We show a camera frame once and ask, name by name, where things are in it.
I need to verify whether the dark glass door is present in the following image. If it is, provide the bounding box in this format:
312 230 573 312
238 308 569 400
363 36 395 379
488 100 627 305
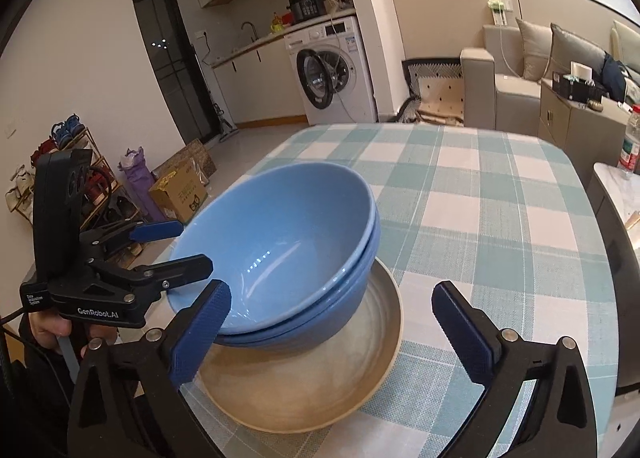
131 0 211 144

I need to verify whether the person's left forearm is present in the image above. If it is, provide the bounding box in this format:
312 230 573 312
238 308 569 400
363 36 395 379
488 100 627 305
10 338 81 458

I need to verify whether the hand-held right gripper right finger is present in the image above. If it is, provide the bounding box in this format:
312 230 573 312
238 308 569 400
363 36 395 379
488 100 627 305
431 281 598 458

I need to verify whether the black pressure cooker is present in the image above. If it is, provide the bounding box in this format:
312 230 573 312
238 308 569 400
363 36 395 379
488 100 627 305
289 0 327 25

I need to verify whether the white wall plug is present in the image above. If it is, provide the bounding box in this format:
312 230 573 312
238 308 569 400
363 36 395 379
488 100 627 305
487 0 513 26

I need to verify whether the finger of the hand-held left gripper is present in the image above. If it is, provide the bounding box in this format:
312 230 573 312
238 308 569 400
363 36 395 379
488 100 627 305
89 253 215 296
79 219 185 260

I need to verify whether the cardboard box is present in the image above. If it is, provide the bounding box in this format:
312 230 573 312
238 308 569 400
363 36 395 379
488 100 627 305
148 158 209 225

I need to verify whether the grey sofa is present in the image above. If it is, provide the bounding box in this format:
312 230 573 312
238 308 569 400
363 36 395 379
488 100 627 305
460 24 556 131

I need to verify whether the black box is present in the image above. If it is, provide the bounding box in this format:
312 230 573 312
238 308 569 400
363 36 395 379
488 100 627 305
552 74 606 101

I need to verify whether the pair of red shoes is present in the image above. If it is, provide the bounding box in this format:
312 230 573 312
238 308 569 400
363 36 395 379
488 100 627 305
31 137 56 164

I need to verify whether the cream plate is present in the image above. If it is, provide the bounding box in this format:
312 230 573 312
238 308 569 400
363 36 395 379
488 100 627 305
196 257 404 435

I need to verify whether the person's left hand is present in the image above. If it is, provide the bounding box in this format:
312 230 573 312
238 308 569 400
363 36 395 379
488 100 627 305
27 312 119 360

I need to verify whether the grey cushion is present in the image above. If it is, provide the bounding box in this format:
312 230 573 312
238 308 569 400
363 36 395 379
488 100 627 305
542 23 608 84
515 17 553 84

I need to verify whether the white washing machine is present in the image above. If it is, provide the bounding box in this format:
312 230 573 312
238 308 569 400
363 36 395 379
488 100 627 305
284 15 378 126

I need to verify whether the beige side cabinet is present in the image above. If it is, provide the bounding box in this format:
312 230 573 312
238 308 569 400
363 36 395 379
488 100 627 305
539 79 636 159

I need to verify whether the white lower kitchen cabinet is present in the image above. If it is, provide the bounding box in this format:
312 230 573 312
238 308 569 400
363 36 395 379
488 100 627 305
210 33 308 126

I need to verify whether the floor mop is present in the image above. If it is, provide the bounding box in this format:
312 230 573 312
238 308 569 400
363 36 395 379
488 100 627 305
202 33 238 141

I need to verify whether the clear water bottle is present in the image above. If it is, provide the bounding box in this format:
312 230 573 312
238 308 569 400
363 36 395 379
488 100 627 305
617 105 640 174

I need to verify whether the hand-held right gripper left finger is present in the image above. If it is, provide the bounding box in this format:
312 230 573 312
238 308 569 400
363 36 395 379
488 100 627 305
66 279 233 458

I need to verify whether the pair of blue sandals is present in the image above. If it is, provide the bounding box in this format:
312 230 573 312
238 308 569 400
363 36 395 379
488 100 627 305
51 114 83 149

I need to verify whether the brown patterned carton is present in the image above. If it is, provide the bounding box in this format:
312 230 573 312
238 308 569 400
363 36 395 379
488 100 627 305
152 139 217 178

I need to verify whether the cream dotted cushion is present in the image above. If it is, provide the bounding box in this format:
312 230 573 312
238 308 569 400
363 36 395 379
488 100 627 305
415 75 466 121

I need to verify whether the beige padded headboard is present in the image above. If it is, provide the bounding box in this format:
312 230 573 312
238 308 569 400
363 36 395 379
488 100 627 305
611 20 640 84

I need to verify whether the purple bag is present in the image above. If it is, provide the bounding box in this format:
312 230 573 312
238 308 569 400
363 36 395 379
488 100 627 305
118 148 166 223

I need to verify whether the dark blue pillow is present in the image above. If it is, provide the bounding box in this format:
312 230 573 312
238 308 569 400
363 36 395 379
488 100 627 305
600 52 628 101

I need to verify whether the metal shoe rack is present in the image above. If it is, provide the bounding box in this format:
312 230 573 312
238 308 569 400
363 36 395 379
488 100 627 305
5 125 126 249

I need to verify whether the teal checked tablecloth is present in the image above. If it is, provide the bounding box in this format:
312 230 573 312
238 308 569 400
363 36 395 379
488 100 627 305
165 123 621 458

